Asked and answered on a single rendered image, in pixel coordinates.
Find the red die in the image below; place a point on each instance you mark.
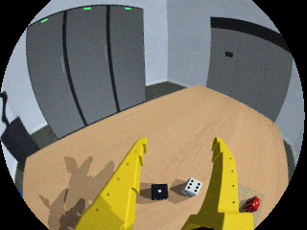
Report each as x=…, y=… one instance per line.
x=252, y=204

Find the tan textured mat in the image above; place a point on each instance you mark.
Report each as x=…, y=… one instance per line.
x=245, y=193

